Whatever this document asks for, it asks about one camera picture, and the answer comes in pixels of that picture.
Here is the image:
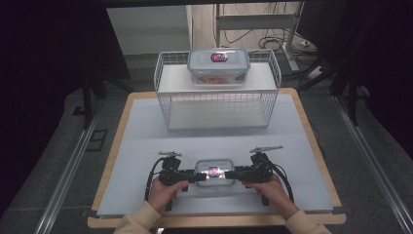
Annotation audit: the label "white wire shelf rack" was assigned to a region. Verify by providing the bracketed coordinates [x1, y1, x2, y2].
[154, 48, 282, 132]

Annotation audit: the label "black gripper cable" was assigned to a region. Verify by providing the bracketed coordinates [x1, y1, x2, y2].
[267, 161, 295, 213]
[144, 157, 165, 202]

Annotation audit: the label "person's right hand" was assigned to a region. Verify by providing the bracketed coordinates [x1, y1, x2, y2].
[242, 175, 300, 220]

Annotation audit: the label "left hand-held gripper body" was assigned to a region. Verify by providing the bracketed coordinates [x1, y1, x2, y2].
[158, 150, 193, 187]

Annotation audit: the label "white power strip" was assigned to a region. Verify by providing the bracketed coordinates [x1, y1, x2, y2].
[306, 65, 324, 81]

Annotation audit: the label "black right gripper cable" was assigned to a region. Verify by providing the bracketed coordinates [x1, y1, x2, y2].
[267, 161, 295, 213]

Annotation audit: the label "dark floor socket plate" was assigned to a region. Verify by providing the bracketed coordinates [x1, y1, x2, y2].
[85, 129, 109, 152]

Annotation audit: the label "large clear blue-rimmed food container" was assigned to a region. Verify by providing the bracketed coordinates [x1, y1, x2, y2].
[187, 48, 251, 86]

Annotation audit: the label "aluminium floor rail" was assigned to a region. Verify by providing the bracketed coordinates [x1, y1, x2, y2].
[33, 97, 105, 234]
[333, 96, 413, 234]

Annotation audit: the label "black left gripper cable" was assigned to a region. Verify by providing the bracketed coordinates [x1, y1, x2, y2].
[144, 157, 165, 202]

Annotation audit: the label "white board panel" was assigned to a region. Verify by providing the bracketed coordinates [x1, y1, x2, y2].
[106, 5, 193, 57]

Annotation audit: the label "person's left hand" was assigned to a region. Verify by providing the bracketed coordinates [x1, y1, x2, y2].
[147, 177, 190, 215]

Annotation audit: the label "black floor cables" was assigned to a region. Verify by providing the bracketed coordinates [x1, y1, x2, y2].
[223, 28, 318, 58]

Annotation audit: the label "grey metal desk frame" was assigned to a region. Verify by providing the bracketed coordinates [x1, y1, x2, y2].
[213, 2, 305, 73]

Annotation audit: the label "pale table mat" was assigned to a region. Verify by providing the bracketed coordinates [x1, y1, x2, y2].
[96, 94, 335, 216]

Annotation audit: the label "small clear blue-rimmed food container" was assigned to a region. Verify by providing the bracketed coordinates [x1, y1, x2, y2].
[194, 158, 236, 189]

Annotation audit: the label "black stand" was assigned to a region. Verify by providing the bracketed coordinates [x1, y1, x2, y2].
[298, 55, 371, 127]
[72, 76, 134, 131]

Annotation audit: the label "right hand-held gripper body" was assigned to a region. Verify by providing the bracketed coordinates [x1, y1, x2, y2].
[243, 145, 284, 183]

